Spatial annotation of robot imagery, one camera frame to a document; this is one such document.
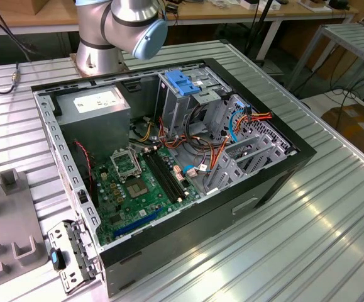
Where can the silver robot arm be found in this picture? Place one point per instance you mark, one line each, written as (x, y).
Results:
(93, 37)

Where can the grey metal disk bay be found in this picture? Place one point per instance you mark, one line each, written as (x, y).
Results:
(229, 170)

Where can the black RAM slot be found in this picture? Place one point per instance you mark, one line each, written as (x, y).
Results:
(173, 176)
(168, 176)
(159, 176)
(163, 176)

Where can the grey optical drive cage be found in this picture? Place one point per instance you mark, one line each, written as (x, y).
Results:
(175, 107)

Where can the CPU socket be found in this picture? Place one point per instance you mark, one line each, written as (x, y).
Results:
(136, 188)

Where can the blue plastic drive latch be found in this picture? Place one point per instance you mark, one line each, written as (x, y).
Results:
(180, 81)

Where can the black PC case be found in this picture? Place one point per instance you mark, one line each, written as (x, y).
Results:
(200, 226)

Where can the green motherboard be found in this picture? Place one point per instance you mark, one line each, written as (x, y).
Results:
(128, 214)

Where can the blue expansion slot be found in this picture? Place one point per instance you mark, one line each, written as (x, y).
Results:
(137, 222)

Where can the grey power supply unit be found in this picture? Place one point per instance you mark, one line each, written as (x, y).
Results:
(97, 132)

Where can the black latch with blue mark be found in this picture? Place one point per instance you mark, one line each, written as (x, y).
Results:
(56, 259)

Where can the brown cardboard box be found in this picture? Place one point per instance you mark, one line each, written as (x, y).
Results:
(357, 132)

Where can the wooden desk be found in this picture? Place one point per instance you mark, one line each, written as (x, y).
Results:
(295, 14)

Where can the grey parts rack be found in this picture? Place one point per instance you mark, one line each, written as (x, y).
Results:
(8, 220)

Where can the metal slat side table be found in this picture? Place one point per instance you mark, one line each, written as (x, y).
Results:
(351, 41)

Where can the metal expansion slot bracket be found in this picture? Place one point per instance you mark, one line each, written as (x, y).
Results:
(75, 251)

